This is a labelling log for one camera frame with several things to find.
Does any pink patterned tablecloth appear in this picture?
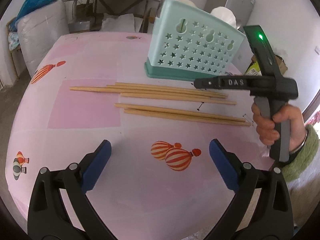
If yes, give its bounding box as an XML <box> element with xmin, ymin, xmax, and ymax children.
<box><xmin>5</xmin><ymin>32</ymin><xmax>272</xmax><ymax>239</ymax></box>

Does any green sleeve forearm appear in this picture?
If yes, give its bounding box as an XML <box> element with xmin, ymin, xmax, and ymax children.
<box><xmin>281</xmin><ymin>125</ymin><xmax>319</xmax><ymax>183</ymax></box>

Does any mint green utensil holder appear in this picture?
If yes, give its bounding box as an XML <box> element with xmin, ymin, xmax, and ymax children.
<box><xmin>144</xmin><ymin>0</ymin><xmax>245</xmax><ymax>81</ymax></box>

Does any blue plastic bag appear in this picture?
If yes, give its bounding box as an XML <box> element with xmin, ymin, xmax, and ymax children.
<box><xmin>9</xmin><ymin>0</ymin><xmax>55</xmax><ymax>32</ymax></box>

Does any white plastic ladle spoon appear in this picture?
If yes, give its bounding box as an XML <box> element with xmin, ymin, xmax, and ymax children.
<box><xmin>176</xmin><ymin>0</ymin><xmax>197</xmax><ymax>8</ymax></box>

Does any white green rice bag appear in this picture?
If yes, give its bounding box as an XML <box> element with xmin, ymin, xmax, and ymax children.
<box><xmin>245</xmin><ymin>61</ymin><xmax>262</xmax><ymax>76</ymax></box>

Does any white sack under table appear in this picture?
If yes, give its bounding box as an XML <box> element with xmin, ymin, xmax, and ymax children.
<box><xmin>100</xmin><ymin>13</ymin><xmax>136</xmax><ymax>33</ymax></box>

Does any large white sack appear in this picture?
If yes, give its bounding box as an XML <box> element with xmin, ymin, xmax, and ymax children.
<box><xmin>17</xmin><ymin>0</ymin><xmax>69</xmax><ymax>76</ymax></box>

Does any person's right hand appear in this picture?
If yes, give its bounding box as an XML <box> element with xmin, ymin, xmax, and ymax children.
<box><xmin>251</xmin><ymin>102</ymin><xmax>308</xmax><ymax>153</ymax></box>

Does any cardboard box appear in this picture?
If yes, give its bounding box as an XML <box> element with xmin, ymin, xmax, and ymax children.
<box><xmin>275</xmin><ymin>55</ymin><xmax>288</xmax><ymax>75</ymax></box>

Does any white slotted rice paddle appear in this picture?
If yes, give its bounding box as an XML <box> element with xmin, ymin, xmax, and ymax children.
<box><xmin>210</xmin><ymin>7</ymin><xmax>236</xmax><ymax>28</ymax></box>

